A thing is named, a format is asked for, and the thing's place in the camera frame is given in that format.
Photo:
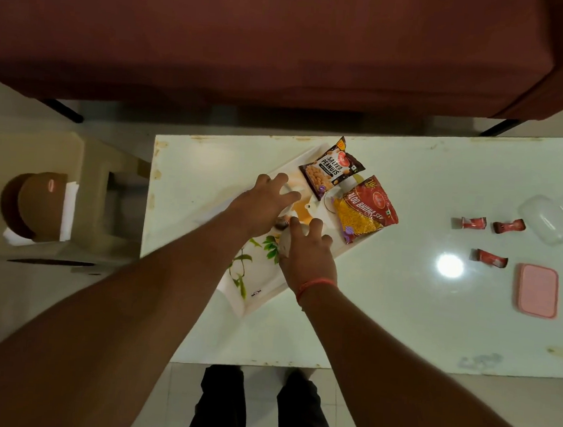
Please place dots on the person's left hand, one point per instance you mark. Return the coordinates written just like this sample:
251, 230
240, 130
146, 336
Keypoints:
257, 209

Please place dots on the person's right hand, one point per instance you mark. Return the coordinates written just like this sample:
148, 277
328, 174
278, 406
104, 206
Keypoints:
309, 261

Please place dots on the person's left little finger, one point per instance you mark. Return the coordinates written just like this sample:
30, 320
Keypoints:
263, 179

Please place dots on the person's right middle finger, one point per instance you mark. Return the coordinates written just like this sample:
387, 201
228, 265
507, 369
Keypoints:
316, 227

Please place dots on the person's left forearm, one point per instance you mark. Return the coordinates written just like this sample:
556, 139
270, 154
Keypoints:
110, 324

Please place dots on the person's right forearm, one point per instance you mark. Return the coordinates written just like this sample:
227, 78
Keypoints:
395, 373

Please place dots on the red yellow snack packet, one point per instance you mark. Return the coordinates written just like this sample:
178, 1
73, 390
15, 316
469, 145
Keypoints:
366, 209

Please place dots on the red thread wristband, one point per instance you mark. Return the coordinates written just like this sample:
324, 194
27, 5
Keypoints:
316, 284

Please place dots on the black orange peanut packet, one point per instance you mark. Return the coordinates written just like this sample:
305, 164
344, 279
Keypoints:
331, 168

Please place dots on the white leaf print tray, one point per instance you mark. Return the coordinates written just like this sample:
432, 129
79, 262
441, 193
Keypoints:
258, 272

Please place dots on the maroon covered bed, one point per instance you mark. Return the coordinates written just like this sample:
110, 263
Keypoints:
274, 42

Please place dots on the small red candy wrapper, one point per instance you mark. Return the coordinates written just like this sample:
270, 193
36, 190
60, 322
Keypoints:
473, 223
509, 226
491, 258

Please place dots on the beige plastic stool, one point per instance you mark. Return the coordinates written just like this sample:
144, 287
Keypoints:
95, 193

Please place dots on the person's right leg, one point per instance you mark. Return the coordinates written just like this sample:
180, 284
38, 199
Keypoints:
303, 414

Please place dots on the person's leg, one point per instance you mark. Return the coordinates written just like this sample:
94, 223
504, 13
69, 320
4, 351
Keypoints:
303, 414
217, 408

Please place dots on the person's left leg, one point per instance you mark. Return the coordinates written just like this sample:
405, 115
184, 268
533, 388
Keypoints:
217, 408

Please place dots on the black metal bed leg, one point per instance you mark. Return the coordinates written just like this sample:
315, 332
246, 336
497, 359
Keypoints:
62, 110
501, 127

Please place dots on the brown round bowl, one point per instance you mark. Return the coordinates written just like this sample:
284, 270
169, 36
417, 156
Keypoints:
39, 206

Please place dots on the pink container lid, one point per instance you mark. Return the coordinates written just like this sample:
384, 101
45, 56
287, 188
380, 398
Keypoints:
538, 290

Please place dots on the clear plastic container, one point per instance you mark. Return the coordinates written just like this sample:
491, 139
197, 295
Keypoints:
548, 219

